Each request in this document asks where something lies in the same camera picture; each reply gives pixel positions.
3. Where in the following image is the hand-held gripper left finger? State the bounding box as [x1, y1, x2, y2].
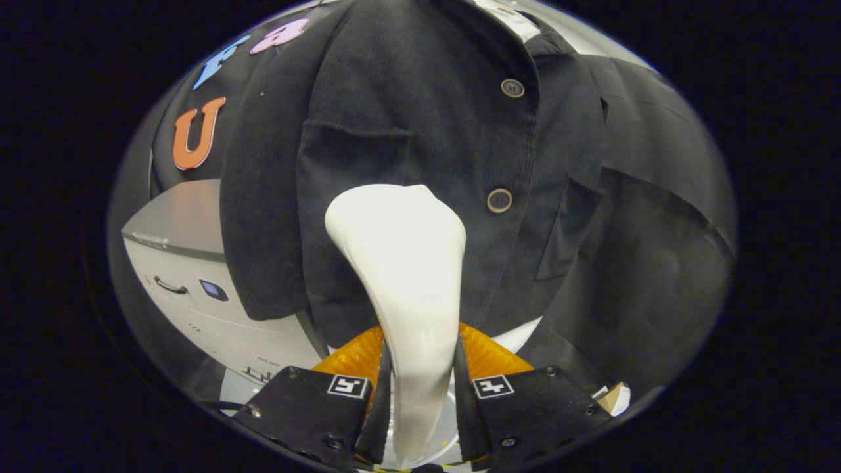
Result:
[235, 327, 394, 470]

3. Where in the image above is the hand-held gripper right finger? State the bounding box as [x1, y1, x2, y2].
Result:
[455, 323, 612, 470]

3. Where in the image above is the black button jacket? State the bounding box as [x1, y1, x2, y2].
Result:
[220, 0, 605, 349]

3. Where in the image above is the small cardboard box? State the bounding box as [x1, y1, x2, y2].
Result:
[591, 382, 631, 417]

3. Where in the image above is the white cabinet with grey top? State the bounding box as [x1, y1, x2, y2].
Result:
[122, 179, 329, 385]

